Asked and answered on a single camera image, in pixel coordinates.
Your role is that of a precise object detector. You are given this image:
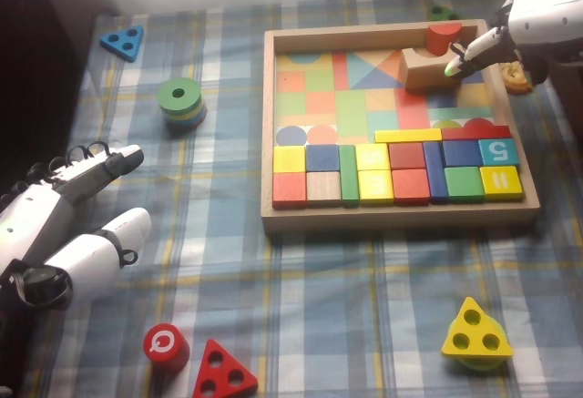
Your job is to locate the green wooden ring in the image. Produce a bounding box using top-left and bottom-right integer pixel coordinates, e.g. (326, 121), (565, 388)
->
(156, 77), (204, 116)

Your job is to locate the green piece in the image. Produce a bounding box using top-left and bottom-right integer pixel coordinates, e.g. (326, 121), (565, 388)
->
(427, 4), (462, 22)

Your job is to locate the yellow triangle with holes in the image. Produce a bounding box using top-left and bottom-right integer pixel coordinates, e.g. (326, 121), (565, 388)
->
(439, 296), (515, 361)

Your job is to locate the red triangle with holes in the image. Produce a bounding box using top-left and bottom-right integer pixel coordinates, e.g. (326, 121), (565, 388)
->
(191, 338), (260, 398)

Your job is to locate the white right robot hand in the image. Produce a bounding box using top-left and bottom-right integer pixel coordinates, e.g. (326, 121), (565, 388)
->
(444, 0), (583, 87)

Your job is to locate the blue wooden ring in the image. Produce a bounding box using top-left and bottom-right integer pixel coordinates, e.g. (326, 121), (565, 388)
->
(163, 108), (209, 127)

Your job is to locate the red cylinder white letter Q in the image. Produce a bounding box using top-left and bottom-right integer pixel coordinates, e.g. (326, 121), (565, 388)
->
(143, 322), (191, 374)

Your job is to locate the light green round disc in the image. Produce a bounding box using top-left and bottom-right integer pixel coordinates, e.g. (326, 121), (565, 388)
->
(455, 320), (509, 370)

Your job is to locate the yellow wooden ring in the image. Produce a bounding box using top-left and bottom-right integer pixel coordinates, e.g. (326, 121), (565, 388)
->
(159, 105), (206, 121)

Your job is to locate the blue triangle with holes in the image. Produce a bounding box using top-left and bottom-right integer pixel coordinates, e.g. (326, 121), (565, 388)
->
(98, 24), (145, 64)

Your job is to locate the wooden puzzle tray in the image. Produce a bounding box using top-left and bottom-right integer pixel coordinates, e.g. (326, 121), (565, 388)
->
(260, 18), (542, 237)

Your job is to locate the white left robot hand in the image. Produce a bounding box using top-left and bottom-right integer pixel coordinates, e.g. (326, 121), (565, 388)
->
(0, 141), (152, 312)

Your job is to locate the red half cylinder block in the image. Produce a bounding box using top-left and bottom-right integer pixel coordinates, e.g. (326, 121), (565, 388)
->
(425, 23), (464, 56)

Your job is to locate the natural wooden arch block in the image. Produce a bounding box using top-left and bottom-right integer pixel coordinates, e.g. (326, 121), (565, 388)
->
(399, 46), (466, 95)

